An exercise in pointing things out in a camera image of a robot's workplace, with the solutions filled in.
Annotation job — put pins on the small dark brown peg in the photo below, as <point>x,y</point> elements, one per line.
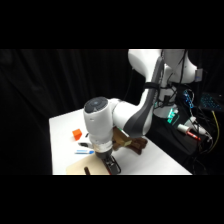
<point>87,170</point>

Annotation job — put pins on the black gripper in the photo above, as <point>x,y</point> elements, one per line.
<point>104,156</point>

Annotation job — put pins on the brown plush toy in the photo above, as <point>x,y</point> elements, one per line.
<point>137,144</point>

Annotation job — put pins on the laptop with lit keyboard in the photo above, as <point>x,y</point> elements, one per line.
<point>211,101</point>

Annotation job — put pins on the black curtain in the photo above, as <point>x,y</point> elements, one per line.
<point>50,86</point>

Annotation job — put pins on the blue marker pen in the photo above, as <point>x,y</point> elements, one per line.
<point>83,151</point>

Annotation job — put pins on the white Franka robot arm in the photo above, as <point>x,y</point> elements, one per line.
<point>100,123</point>

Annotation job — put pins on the orange cube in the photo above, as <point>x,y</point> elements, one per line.
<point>77,134</point>

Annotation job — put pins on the white cylinder with red tip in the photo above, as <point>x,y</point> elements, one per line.
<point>186,129</point>

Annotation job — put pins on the green light control box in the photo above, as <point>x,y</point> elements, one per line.
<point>172,116</point>

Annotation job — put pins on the blue circuit board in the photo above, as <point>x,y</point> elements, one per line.
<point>188,98</point>

